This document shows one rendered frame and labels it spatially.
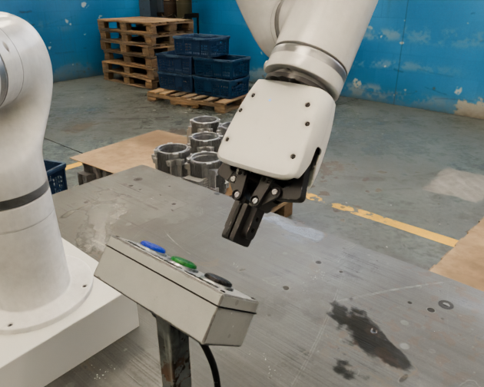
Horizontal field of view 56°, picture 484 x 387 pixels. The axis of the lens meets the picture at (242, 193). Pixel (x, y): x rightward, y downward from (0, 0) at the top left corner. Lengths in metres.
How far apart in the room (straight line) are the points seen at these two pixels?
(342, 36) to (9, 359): 0.59
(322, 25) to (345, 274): 0.60
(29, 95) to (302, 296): 0.58
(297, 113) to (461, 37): 5.26
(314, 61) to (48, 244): 0.47
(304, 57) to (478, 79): 5.23
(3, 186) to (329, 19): 0.46
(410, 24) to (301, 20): 5.38
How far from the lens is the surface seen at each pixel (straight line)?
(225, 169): 0.49
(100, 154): 3.05
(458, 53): 5.70
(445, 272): 2.30
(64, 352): 0.77
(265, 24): 0.57
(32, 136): 0.70
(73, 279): 0.82
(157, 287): 0.47
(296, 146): 0.44
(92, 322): 0.77
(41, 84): 0.71
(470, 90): 5.71
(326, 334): 0.82
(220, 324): 0.44
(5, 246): 0.72
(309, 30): 0.48
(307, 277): 0.95
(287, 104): 0.46
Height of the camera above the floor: 1.34
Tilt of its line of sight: 25 degrees down
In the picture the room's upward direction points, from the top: straight up
